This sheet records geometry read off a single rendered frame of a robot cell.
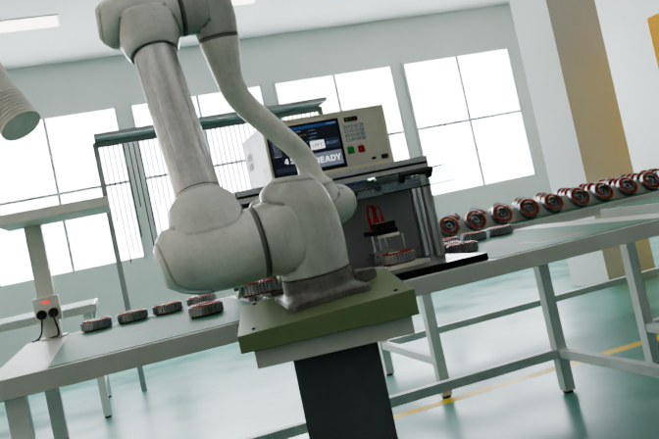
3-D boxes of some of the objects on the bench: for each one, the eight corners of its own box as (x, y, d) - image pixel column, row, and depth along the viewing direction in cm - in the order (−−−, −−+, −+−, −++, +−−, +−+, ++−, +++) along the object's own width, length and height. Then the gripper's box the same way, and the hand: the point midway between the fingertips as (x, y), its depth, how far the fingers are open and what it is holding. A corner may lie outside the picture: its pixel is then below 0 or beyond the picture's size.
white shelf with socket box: (133, 325, 255) (107, 195, 257) (19, 353, 244) (-8, 217, 246) (130, 318, 288) (108, 203, 290) (29, 342, 278) (7, 222, 279)
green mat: (662, 218, 242) (662, 217, 242) (497, 258, 224) (497, 257, 224) (513, 230, 332) (513, 230, 332) (387, 260, 314) (387, 260, 314)
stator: (422, 259, 237) (420, 247, 237) (389, 267, 234) (387, 255, 234) (408, 259, 248) (406, 248, 248) (378, 267, 245) (375, 255, 245)
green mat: (280, 311, 204) (280, 310, 204) (47, 367, 187) (47, 367, 187) (229, 297, 294) (229, 296, 294) (69, 334, 276) (68, 334, 276)
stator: (223, 309, 245) (220, 298, 245) (226, 312, 234) (223, 300, 234) (188, 317, 242) (186, 306, 243) (190, 319, 232) (187, 308, 232)
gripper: (301, 228, 201) (293, 269, 219) (215, 247, 194) (215, 287, 212) (309, 252, 197) (301, 291, 215) (223, 271, 190) (221, 311, 208)
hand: (258, 286), depth 212 cm, fingers closed on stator, 11 cm apart
